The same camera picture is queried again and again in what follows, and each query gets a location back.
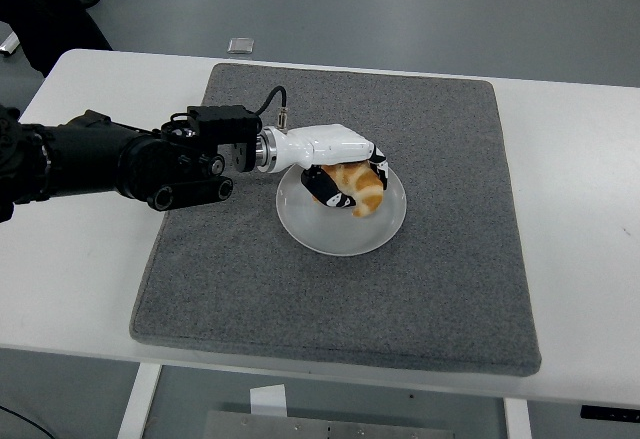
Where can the silver floor socket plate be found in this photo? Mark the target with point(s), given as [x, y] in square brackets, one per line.
[241, 45]

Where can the croissant bread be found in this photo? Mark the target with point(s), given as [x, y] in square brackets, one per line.
[367, 194]

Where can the grey metal plate with screws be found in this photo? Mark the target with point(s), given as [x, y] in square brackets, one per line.
[325, 426]

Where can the white round plate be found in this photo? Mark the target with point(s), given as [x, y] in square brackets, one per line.
[340, 234]

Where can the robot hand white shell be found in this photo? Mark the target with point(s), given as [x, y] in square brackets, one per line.
[330, 144]

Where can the person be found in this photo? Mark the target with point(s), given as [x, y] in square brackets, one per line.
[45, 19]

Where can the black table control panel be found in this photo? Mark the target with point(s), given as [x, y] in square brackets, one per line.
[610, 413]

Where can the grey felt mat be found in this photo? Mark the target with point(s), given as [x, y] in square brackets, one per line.
[350, 309]

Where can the white neighbouring table leg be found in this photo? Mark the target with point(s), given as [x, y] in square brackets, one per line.
[7, 45]

